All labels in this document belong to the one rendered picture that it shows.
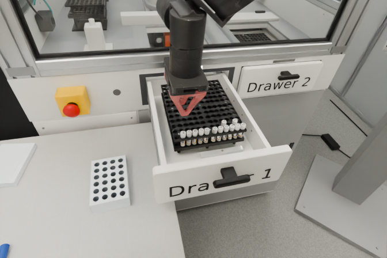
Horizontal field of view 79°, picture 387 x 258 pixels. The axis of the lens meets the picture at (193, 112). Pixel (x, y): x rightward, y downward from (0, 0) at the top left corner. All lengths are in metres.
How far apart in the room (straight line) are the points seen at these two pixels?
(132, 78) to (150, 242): 0.42
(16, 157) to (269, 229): 1.22
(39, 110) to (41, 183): 0.21
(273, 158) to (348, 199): 1.25
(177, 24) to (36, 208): 0.52
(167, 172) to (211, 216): 1.01
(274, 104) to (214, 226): 0.78
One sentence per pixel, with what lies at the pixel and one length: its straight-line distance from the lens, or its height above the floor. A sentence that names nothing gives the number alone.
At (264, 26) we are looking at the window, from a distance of 0.76.
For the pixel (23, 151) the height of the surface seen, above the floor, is 0.78.
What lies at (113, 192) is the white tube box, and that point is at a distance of 0.60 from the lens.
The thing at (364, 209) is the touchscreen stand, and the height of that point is 0.04.
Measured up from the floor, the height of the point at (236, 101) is 0.89.
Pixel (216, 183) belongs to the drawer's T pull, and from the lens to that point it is 0.46.
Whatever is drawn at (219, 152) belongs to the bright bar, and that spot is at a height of 0.85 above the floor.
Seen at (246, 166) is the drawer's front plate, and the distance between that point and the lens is 0.51.
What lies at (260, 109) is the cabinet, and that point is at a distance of 0.92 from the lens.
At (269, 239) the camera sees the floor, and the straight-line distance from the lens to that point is 1.47.
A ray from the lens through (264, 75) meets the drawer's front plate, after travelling 0.80.
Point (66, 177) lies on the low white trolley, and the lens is 0.70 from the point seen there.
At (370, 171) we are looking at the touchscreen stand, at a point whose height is 0.31.
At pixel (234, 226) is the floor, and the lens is 1.44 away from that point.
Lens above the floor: 1.30
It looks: 41 degrees down
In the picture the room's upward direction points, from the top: 4 degrees clockwise
